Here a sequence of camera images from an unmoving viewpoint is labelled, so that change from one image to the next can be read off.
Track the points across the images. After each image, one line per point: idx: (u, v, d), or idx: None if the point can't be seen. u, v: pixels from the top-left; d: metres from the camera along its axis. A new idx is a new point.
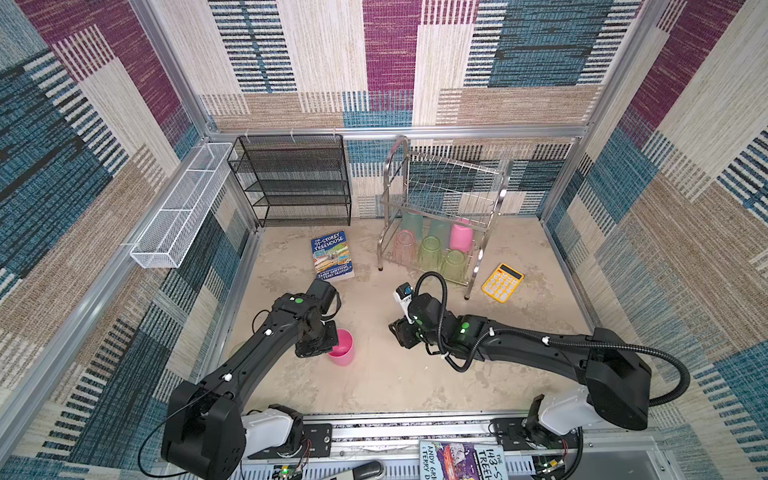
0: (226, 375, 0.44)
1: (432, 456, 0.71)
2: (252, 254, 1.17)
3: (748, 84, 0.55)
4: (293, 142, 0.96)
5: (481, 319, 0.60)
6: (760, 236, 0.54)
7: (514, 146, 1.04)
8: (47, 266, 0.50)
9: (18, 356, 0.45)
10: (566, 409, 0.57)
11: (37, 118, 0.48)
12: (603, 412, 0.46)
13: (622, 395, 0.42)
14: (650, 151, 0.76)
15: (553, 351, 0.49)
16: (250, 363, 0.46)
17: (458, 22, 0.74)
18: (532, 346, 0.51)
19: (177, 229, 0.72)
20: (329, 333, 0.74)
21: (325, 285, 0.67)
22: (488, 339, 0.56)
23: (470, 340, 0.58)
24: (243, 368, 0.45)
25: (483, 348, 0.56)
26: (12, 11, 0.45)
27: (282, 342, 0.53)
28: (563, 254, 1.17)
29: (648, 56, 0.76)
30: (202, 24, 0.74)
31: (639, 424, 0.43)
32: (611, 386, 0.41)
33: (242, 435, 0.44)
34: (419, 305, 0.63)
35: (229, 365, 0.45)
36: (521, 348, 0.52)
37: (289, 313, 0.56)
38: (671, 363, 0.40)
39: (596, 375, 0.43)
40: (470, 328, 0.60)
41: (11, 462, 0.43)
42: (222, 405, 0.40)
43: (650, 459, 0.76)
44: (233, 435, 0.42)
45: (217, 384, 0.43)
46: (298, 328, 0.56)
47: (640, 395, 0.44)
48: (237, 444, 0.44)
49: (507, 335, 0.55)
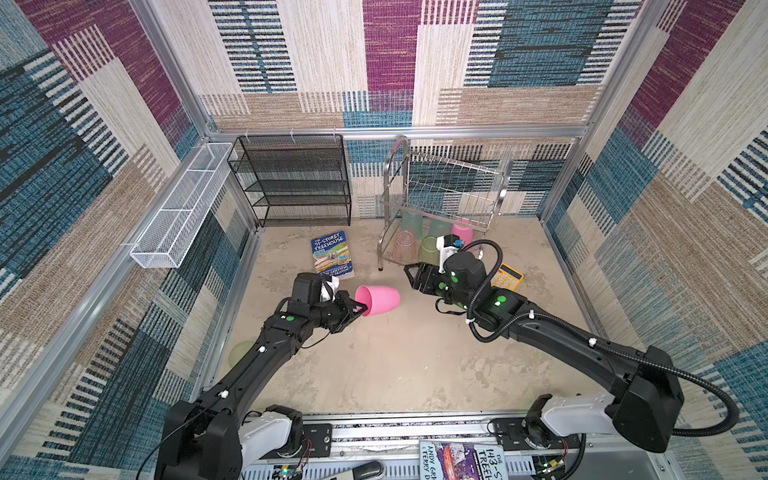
0: (222, 392, 0.44)
1: (432, 456, 0.71)
2: (252, 254, 1.17)
3: (748, 84, 0.55)
4: (293, 142, 0.96)
5: (518, 298, 0.56)
6: (761, 236, 0.54)
7: (514, 146, 1.04)
8: (47, 266, 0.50)
9: (18, 356, 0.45)
10: (579, 414, 0.55)
11: (37, 118, 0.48)
12: (622, 427, 0.46)
13: (657, 417, 0.40)
14: (650, 151, 0.76)
15: (597, 355, 0.46)
16: (246, 378, 0.47)
17: (458, 22, 0.74)
18: (574, 344, 0.48)
19: (177, 228, 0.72)
20: (344, 302, 0.73)
21: (308, 285, 0.63)
22: (526, 320, 0.53)
23: (501, 314, 0.55)
24: (239, 384, 0.46)
25: (515, 326, 0.53)
26: (12, 11, 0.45)
27: (277, 357, 0.54)
28: (563, 254, 1.17)
29: (648, 56, 0.76)
30: (202, 24, 0.74)
31: (658, 446, 0.42)
32: (652, 406, 0.39)
33: (238, 453, 0.44)
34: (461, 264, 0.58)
35: (225, 382, 0.46)
36: (559, 341, 0.49)
37: (283, 329, 0.57)
38: (719, 397, 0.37)
39: (639, 390, 0.40)
40: (505, 302, 0.56)
41: (11, 462, 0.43)
42: (220, 421, 0.40)
43: (651, 459, 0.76)
44: (230, 452, 0.42)
45: (214, 401, 0.43)
46: (291, 345, 0.57)
47: (671, 421, 0.42)
48: (233, 463, 0.43)
49: (548, 323, 0.51)
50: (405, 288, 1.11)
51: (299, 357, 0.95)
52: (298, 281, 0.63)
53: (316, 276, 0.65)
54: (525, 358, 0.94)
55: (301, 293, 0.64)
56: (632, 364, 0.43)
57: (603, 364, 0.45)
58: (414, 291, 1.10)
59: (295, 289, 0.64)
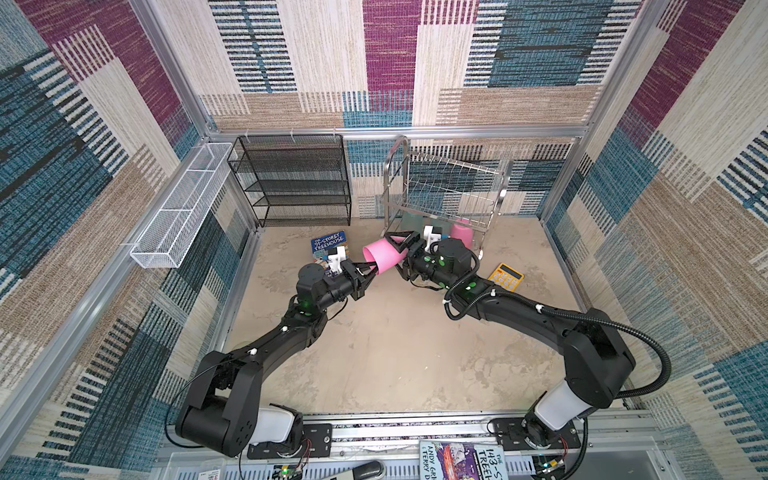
0: (251, 350, 0.49)
1: (432, 456, 0.71)
2: (252, 254, 1.17)
3: (748, 84, 0.55)
4: (293, 142, 0.96)
5: (488, 283, 0.63)
6: (761, 236, 0.54)
7: (515, 146, 1.04)
8: (47, 267, 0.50)
9: (18, 356, 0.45)
10: (556, 396, 0.58)
11: (37, 118, 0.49)
12: (574, 386, 0.49)
13: (597, 369, 0.44)
14: (650, 151, 0.76)
15: (543, 318, 0.51)
16: (271, 345, 0.52)
17: (458, 22, 0.74)
18: (526, 310, 0.54)
19: (178, 228, 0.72)
20: (349, 271, 0.72)
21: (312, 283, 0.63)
22: (487, 298, 0.60)
23: (473, 296, 0.61)
24: (265, 348, 0.51)
25: (480, 305, 0.61)
26: (12, 11, 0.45)
27: (295, 340, 0.59)
28: (563, 254, 1.17)
29: (648, 57, 0.76)
30: (201, 24, 0.74)
31: (604, 401, 0.45)
32: (587, 356, 0.44)
33: (255, 410, 0.46)
34: (455, 250, 0.62)
35: (255, 344, 0.51)
36: (516, 311, 0.55)
37: (302, 318, 0.63)
38: (655, 349, 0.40)
39: (574, 342, 0.45)
40: (477, 286, 0.64)
41: (11, 462, 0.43)
42: (248, 370, 0.44)
43: (650, 459, 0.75)
44: (250, 404, 0.44)
45: (242, 355, 0.47)
46: (307, 336, 0.62)
47: (616, 376, 0.46)
48: (251, 420, 0.46)
49: (507, 299, 0.58)
50: (405, 287, 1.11)
51: (299, 357, 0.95)
52: (300, 282, 0.63)
53: (311, 271, 0.64)
54: (525, 358, 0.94)
55: (306, 292, 0.62)
56: (572, 322, 0.48)
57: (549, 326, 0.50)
58: (414, 291, 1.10)
59: (300, 288, 0.62)
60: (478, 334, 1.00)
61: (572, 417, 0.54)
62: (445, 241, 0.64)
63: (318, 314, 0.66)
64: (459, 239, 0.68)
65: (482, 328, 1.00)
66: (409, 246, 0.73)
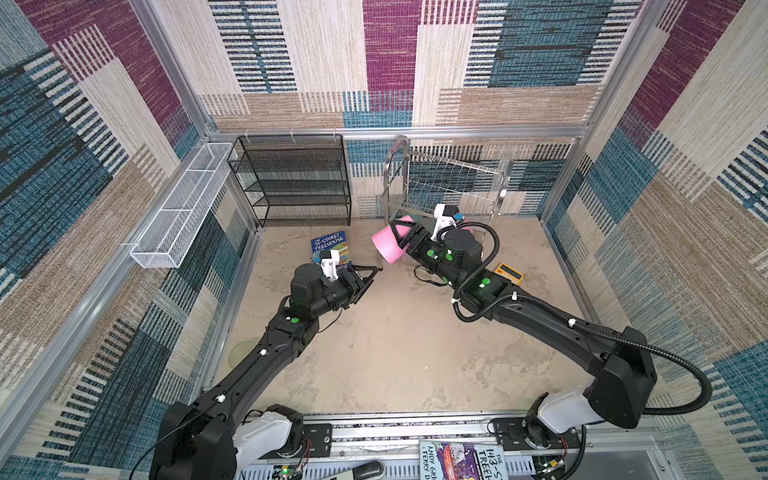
0: (220, 396, 0.44)
1: (432, 456, 0.71)
2: (252, 253, 1.17)
3: (749, 84, 0.55)
4: (293, 142, 0.96)
5: (504, 280, 0.57)
6: (761, 236, 0.54)
7: (515, 146, 1.04)
8: (47, 266, 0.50)
9: (18, 356, 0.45)
10: (564, 404, 0.57)
11: (37, 118, 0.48)
12: (597, 405, 0.47)
13: (632, 396, 0.41)
14: (650, 151, 0.76)
15: (575, 335, 0.46)
16: (244, 383, 0.46)
17: (458, 22, 0.74)
18: (555, 324, 0.48)
19: (177, 228, 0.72)
20: (347, 279, 0.69)
21: (307, 287, 0.59)
22: (508, 302, 0.53)
23: (487, 296, 0.55)
24: (237, 389, 0.45)
25: (496, 308, 0.54)
26: (12, 11, 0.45)
27: (280, 358, 0.53)
28: (562, 254, 1.17)
29: (648, 56, 0.76)
30: (202, 24, 0.74)
31: (628, 424, 0.44)
32: (627, 383, 0.40)
33: (231, 458, 0.43)
34: (460, 242, 0.55)
35: (223, 386, 0.45)
36: (540, 322, 0.50)
37: (291, 327, 0.57)
38: (699, 379, 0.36)
39: (616, 368, 0.41)
40: (490, 284, 0.57)
41: (11, 462, 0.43)
42: (213, 426, 0.40)
43: (650, 459, 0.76)
44: (223, 457, 0.41)
45: (210, 405, 0.42)
46: (294, 348, 0.56)
47: (646, 401, 0.44)
48: (225, 469, 0.42)
49: (531, 305, 0.52)
50: (405, 287, 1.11)
51: (299, 357, 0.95)
52: (295, 283, 0.57)
53: (313, 272, 0.59)
54: (525, 358, 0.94)
55: (300, 293, 0.59)
56: (609, 343, 0.44)
57: (582, 344, 0.45)
58: (414, 291, 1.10)
59: (295, 288, 0.58)
60: (478, 334, 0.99)
61: (580, 423, 0.57)
62: (453, 235, 0.56)
63: (307, 321, 0.59)
64: (469, 231, 0.56)
65: (482, 328, 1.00)
66: (410, 242, 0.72)
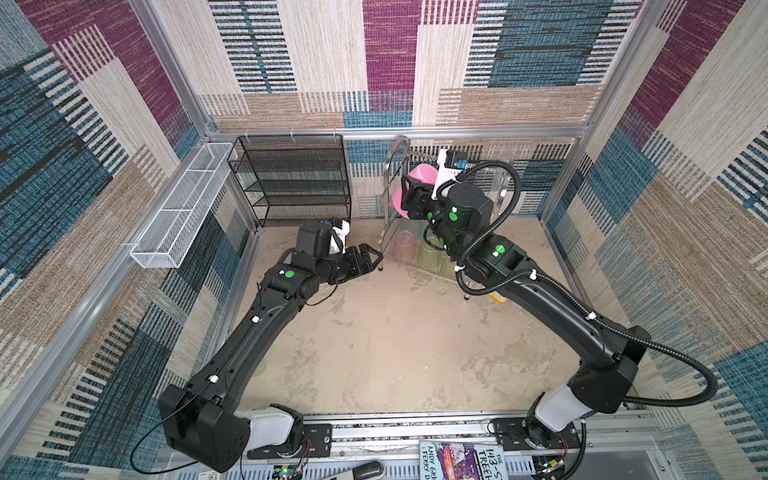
0: (213, 377, 0.41)
1: (432, 456, 0.71)
2: (252, 253, 1.17)
3: (748, 84, 0.55)
4: (293, 142, 0.96)
5: (520, 254, 0.48)
6: (760, 236, 0.54)
7: (514, 146, 1.04)
8: (47, 266, 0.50)
9: (18, 356, 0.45)
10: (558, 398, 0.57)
11: (37, 118, 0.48)
12: (582, 390, 0.47)
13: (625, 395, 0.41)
14: (650, 151, 0.76)
15: (591, 329, 0.43)
16: (239, 360, 0.43)
17: (458, 22, 0.74)
18: (571, 314, 0.44)
19: (177, 229, 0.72)
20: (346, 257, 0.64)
21: (314, 237, 0.55)
22: (525, 279, 0.46)
23: (499, 267, 0.46)
24: (231, 366, 0.42)
25: (509, 285, 0.47)
26: (12, 11, 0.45)
27: (278, 317, 0.49)
28: (562, 254, 1.17)
29: (648, 56, 0.76)
30: (202, 23, 0.74)
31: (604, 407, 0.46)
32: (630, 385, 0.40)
33: (243, 425, 0.44)
34: (466, 199, 0.45)
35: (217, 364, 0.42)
36: (556, 311, 0.45)
37: (286, 281, 0.51)
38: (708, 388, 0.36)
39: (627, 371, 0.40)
40: (503, 254, 0.48)
41: (11, 462, 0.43)
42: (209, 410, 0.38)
43: (650, 459, 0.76)
44: (230, 430, 0.41)
45: (203, 386, 0.40)
46: (291, 305, 0.50)
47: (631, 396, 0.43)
48: (240, 434, 0.44)
49: (548, 286, 0.46)
50: (405, 287, 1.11)
51: (299, 357, 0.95)
52: (304, 231, 0.55)
53: (320, 226, 0.56)
54: (525, 358, 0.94)
55: (307, 242, 0.55)
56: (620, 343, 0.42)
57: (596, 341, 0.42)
58: (414, 291, 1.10)
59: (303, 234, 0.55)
60: (478, 334, 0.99)
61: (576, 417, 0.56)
62: (458, 191, 0.46)
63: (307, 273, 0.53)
64: (475, 186, 0.47)
65: (482, 328, 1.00)
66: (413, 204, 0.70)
